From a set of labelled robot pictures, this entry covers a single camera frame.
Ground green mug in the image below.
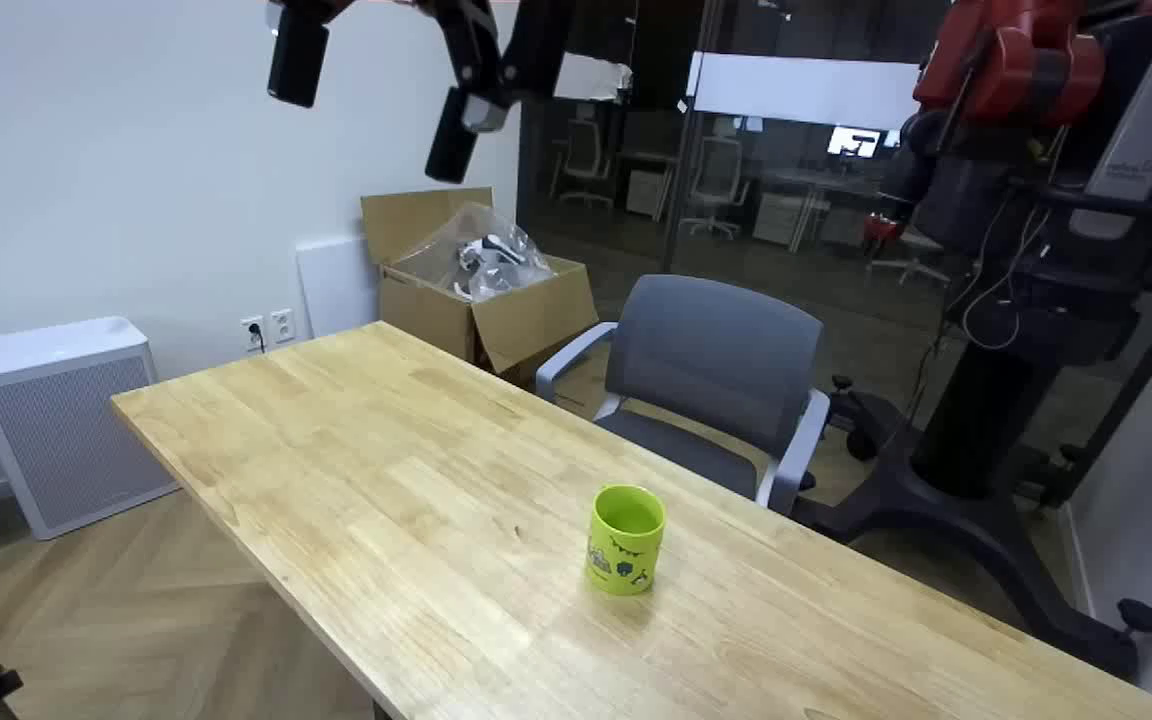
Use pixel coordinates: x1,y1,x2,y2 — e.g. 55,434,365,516
584,481,666,599

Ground clear plastic bag in box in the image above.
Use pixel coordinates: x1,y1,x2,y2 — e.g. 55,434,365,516
391,199,561,302

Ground open cardboard box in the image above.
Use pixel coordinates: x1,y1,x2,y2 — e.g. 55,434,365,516
355,183,605,380

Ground dark office chair behind glass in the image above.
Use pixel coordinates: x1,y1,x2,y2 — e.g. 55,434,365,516
684,131,756,245

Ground grey office chair white arms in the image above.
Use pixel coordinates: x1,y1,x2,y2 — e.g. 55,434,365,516
530,270,836,516

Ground white frosted glass strip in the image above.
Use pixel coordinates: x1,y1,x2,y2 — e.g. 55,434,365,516
684,49,922,135

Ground lit computer monitor behind glass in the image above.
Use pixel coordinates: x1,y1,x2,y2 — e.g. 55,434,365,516
824,125,888,162

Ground white air purifier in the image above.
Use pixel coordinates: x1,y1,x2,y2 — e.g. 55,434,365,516
0,310,179,542

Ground office chair with white base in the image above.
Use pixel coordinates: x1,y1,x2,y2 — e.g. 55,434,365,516
865,207,955,292

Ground red black Baxter robot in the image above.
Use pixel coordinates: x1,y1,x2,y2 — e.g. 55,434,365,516
787,0,1152,682

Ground white wall panel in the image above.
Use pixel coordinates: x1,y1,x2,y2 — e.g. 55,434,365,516
292,230,379,339

